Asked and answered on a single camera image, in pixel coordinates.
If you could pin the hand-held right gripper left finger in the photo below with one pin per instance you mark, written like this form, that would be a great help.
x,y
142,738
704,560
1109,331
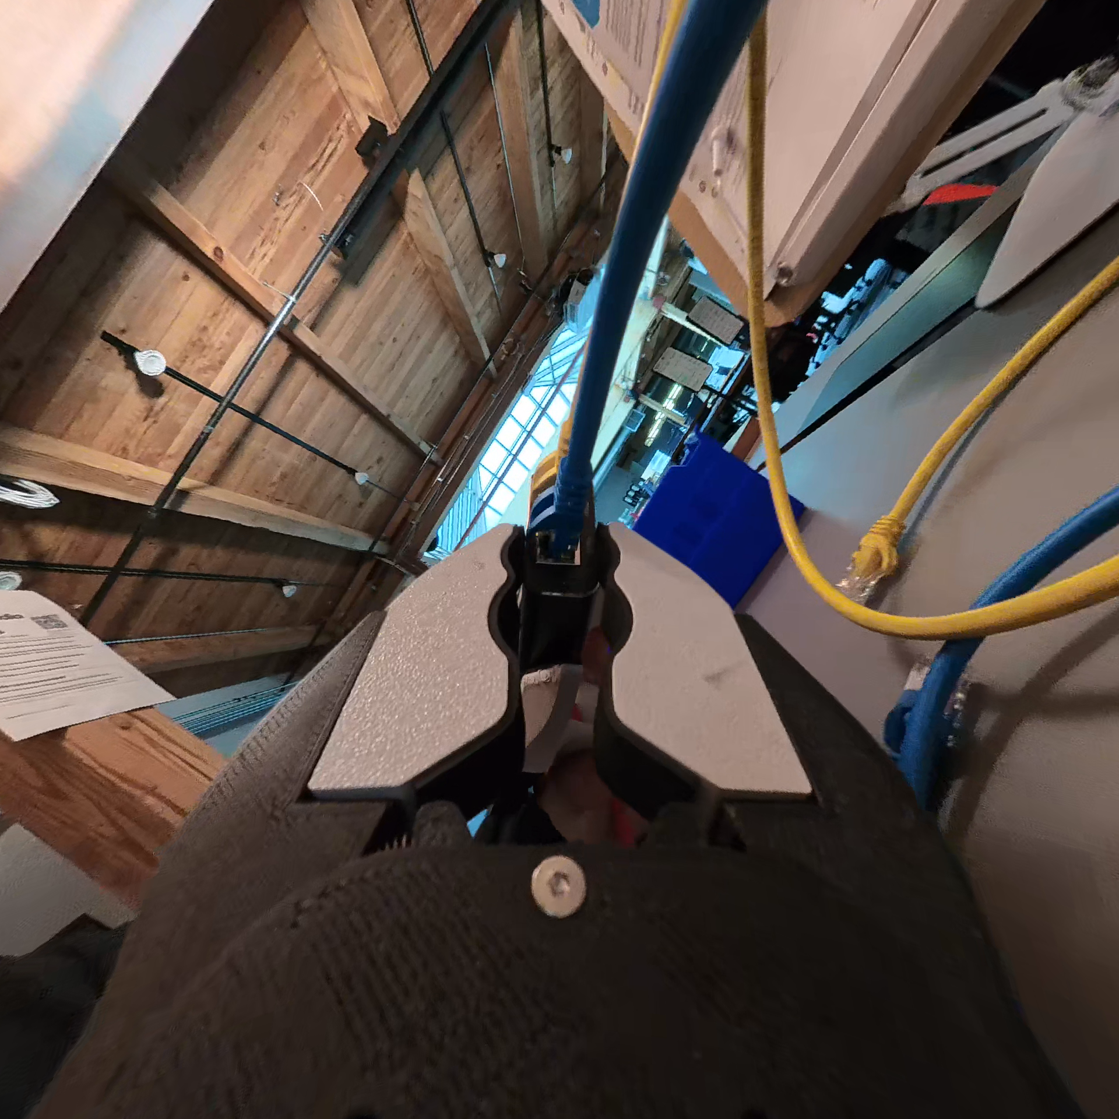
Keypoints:
x,y
419,681

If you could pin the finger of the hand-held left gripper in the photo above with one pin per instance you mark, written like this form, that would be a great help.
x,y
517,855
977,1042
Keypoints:
x,y
546,708

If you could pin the blue storage bin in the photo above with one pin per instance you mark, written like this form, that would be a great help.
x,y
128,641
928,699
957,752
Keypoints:
x,y
708,515

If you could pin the person's left hand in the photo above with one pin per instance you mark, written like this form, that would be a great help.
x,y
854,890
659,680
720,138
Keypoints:
x,y
585,804

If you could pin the printed paper notice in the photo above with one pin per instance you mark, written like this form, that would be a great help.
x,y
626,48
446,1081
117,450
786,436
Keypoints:
x,y
61,664

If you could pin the ceiling track lights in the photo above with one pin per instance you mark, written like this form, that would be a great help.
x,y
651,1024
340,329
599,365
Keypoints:
x,y
150,361

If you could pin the cardboard-backed instruction sheet board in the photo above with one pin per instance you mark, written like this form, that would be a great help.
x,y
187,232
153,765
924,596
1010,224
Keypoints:
x,y
830,87

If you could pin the dark-edged grey desk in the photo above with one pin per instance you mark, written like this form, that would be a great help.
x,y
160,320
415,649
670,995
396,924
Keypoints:
x,y
882,349

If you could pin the distant instruction board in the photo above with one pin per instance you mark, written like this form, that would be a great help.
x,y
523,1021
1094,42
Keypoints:
x,y
683,369
716,319

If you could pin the white board stand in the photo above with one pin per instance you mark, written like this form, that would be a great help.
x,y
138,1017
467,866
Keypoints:
x,y
1049,218

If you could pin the wooden post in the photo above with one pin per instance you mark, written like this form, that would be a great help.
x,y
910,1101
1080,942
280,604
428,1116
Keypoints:
x,y
113,786

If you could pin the grey ethernet splitter box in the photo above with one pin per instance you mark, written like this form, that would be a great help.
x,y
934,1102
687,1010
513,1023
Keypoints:
x,y
559,611

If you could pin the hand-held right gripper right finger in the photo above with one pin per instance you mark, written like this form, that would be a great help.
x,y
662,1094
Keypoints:
x,y
699,681

